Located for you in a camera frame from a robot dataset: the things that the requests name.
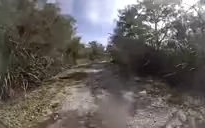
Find distant trees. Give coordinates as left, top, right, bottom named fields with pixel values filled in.
left=85, top=40, right=112, bottom=62

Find brown dirt track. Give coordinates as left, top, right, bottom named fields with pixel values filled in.
left=33, top=60, right=205, bottom=128

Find row of trees and bushes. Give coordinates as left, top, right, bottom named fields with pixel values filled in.
left=0, top=0, right=88, bottom=101
left=106, top=0, right=205, bottom=93

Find dry grass verge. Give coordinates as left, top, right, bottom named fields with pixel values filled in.
left=0, top=64, right=94, bottom=128

